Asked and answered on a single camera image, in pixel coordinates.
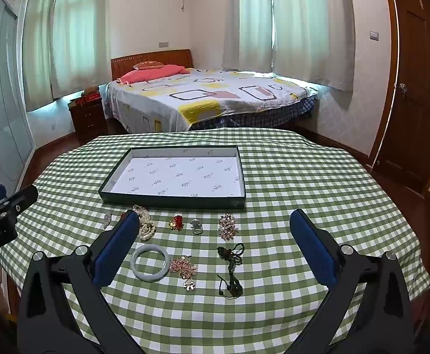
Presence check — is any blue plaid bed sheet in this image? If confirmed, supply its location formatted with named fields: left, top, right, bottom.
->
left=191, top=95, right=317, bottom=131

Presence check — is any wooden door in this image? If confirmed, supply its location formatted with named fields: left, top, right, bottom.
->
left=369, top=0, right=430, bottom=194

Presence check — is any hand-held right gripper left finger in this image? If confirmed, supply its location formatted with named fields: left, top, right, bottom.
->
left=17, top=209, right=145, bottom=354

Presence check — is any brown cushion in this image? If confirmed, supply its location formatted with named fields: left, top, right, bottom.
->
left=133, top=61, right=164, bottom=71

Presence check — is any white sheer curtain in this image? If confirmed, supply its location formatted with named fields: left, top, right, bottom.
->
left=22, top=0, right=60, bottom=112
left=222, top=0, right=275, bottom=73
left=270, top=0, right=356, bottom=94
left=51, top=0, right=135, bottom=99

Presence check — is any white jade bangle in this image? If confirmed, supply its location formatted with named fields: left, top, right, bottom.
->
left=131, top=245, right=171, bottom=283

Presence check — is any rose gold flower brooch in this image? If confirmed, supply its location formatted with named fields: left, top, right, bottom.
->
left=170, top=255, right=198, bottom=294

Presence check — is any glass wardrobe door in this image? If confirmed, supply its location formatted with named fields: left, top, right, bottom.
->
left=0, top=0, right=37, bottom=194

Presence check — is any black cord necklace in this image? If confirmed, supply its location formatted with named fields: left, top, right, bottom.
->
left=216, top=273, right=243, bottom=299
left=217, top=242, right=245, bottom=266

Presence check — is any pearl flower brooch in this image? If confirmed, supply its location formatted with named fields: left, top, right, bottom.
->
left=218, top=214, right=239, bottom=236

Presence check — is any dark green jewelry tray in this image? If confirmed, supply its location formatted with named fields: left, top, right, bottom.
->
left=98, top=145, right=246, bottom=210

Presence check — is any wooden headboard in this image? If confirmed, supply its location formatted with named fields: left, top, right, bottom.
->
left=111, top=49, right=194, bottom=82

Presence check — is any pink pillow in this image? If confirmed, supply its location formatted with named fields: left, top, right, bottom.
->
left=116, top=64, right=190, bottom=85

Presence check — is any wooden nightstand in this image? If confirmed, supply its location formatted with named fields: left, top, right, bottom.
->
left=69, top=98, right=109, bottom=145

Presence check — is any pearl necklace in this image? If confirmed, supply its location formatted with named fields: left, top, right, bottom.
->
left=132, top=204, right=157, bottom=241

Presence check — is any green checkered tablecloth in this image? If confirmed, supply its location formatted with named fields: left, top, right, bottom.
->
left=0, top=127, right=430, bottom=354

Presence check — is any printed bedspread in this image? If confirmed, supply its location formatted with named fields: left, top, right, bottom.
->
left=106, top=67, right=319, bottom=133

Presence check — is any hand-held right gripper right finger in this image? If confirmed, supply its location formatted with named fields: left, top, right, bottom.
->
left=285, top=209, right=417, bottom=354

